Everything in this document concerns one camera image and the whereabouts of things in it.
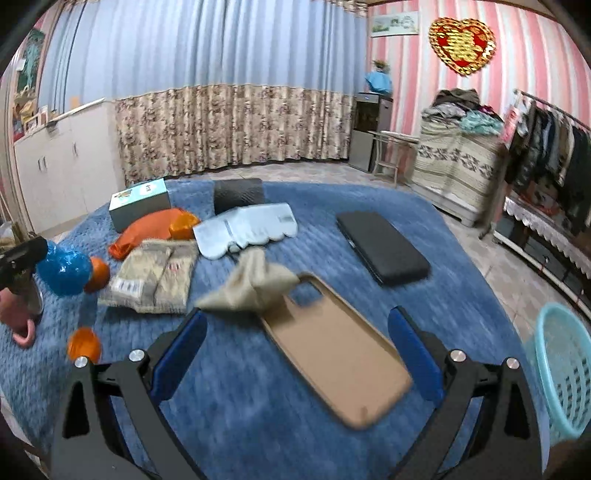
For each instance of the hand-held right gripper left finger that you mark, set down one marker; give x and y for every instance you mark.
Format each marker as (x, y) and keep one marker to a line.
(178, 357)

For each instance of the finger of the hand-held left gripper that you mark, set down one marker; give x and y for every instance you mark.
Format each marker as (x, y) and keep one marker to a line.
(25, 258)

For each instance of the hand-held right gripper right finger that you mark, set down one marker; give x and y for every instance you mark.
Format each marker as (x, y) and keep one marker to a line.
(415, 357)

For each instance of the blue plastic wrapper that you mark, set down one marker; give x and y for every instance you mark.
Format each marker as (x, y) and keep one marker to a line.
(62, 272)

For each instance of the beige packet with barcode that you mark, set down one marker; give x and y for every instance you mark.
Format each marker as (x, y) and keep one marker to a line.
(152, 277)

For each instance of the orange plastic bag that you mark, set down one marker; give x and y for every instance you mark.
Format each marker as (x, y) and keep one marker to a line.
(145, 230)

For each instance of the light blue paper packet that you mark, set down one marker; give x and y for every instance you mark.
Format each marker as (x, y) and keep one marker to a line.
(240, 233)

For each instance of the teal plastic basket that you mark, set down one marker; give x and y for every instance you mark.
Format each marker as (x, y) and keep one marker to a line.
(565, 369)

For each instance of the tan phone case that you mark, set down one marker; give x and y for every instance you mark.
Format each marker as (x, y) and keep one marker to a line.
(337, 360)

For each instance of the blue knitted blanket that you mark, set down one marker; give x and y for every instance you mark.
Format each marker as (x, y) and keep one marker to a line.
(258, 415)

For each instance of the white cabinet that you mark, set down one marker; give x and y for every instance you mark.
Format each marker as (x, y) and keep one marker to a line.
(64, 166)

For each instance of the beige crumpled cloth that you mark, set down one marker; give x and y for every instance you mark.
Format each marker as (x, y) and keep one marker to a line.
(251, 286)

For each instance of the black flat case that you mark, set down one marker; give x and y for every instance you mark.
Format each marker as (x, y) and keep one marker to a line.
(383, 244)

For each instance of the teal and white box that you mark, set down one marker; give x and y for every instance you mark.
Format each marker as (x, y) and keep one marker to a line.
(138, 205)

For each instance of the dark grey pouch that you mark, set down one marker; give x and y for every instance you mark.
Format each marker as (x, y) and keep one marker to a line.
(238, 194)

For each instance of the low cabinet with lace cloth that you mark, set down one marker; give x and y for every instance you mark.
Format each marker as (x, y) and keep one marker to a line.
(540, 226)

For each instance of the patterned cloth covered chest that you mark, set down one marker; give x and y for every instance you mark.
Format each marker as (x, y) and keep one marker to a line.
(455, 166)

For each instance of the grey water dispenser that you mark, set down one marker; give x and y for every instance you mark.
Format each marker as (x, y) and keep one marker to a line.
(369, 129)

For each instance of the row of hanging clothes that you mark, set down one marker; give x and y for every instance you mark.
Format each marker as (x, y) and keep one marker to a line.
(549, 152)

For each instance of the blue and floral curtain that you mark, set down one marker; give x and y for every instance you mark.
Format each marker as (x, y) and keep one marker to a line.
(207, 92)

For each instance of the pile of clothes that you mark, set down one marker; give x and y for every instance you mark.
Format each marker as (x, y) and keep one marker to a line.
(461, 110)

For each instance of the pink hanging bag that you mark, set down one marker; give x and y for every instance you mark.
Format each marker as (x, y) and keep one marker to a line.
(510, 122)

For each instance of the blue cloth cover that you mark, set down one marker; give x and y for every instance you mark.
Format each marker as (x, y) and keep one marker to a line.
(379, 81)

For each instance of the metal clothes rack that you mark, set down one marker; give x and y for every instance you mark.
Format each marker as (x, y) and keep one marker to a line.
(554, 107)

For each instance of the small potted plant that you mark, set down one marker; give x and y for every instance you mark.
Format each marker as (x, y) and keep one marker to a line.
(381, 64)

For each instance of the red gold heart decoration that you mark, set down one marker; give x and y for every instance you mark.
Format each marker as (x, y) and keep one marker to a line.
(461, 44)

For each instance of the wall poster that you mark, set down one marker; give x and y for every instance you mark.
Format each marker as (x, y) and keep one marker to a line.
(27, 64)

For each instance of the metal frame chair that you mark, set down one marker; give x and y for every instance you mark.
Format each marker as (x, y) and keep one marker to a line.
(392, 138)

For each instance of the long landscape wall picture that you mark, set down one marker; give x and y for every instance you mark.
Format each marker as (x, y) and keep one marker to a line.
(395, 23)

